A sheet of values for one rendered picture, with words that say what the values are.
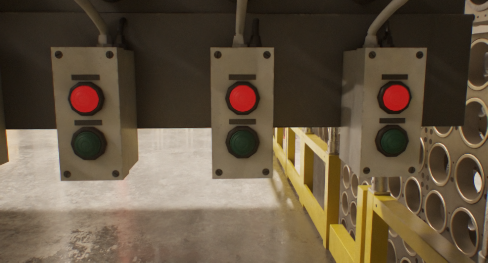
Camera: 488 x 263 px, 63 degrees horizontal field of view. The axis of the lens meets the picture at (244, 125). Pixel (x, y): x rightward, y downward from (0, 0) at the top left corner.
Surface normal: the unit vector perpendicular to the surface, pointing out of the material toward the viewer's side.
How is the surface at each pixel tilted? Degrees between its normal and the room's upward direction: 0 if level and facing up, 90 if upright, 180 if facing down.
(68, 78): 90
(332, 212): 90
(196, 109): 90
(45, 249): 0
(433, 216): 53
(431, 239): 0
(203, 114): 90
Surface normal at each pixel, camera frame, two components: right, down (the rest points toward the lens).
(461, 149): -1.00, 0.00
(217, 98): 0.04, 0.15
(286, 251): 0.00, -0.99
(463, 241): 0.03, -0.69
